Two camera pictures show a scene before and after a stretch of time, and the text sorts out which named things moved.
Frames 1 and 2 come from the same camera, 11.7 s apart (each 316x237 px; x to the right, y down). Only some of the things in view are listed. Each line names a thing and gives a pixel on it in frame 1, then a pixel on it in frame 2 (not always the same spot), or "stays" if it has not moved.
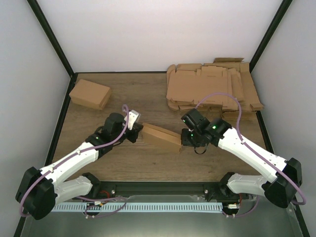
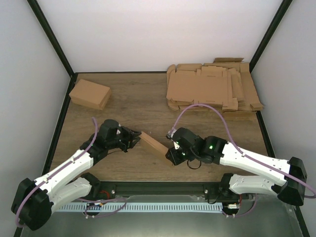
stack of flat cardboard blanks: x=187 y=84 stays
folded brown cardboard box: x=90 y=94 stays
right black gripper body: x=192 y=140 → x=178 y=159
